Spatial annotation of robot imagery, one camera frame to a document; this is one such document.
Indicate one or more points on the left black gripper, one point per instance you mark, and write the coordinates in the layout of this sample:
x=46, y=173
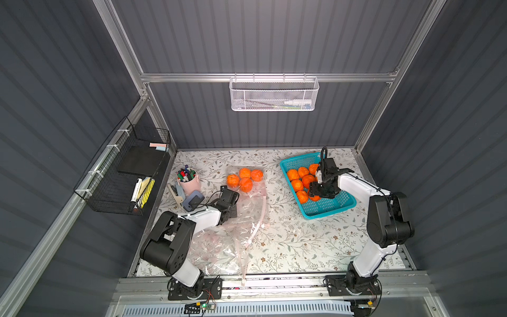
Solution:
x=229, y=197

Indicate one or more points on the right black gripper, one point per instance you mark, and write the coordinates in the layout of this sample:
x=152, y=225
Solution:
x=323, y=188

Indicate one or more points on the extra orange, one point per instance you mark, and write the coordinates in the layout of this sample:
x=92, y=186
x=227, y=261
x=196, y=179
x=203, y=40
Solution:
x=307, y=180

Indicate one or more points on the orange from cluster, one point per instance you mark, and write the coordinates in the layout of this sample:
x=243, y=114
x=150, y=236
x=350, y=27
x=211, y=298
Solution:
x=302, y=197

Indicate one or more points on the clear pink-dotted zip-top bag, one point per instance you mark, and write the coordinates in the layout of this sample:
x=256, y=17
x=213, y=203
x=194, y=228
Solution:
x=225, y=249

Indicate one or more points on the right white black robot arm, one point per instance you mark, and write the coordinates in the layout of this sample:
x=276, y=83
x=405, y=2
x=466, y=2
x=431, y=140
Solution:
x=388, y=224

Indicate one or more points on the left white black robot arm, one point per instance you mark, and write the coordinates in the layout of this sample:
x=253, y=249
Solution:
x=169, y=241

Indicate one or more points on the teal plastic basket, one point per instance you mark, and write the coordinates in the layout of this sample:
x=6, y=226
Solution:
x=316, y=207

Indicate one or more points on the grey blue small device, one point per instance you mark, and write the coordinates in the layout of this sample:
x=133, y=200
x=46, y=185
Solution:
x=193, y=201

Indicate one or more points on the pink pen cup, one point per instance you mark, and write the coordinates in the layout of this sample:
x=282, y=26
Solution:
x=188, y=179

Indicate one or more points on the yellow marker in basket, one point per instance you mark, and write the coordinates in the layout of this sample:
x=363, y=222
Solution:
x=144, y=189

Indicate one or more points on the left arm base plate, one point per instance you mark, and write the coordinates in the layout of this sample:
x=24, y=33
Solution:
x=204, y=289

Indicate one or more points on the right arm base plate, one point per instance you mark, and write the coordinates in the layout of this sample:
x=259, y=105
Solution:
x=354, y=286

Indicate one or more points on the black wire wall basket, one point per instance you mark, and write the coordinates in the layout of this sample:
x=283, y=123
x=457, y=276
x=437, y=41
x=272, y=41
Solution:
x=134, y=151

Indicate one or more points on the white wire wall basket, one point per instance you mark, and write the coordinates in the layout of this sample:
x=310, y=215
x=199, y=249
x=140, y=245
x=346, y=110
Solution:
x=273, y=94

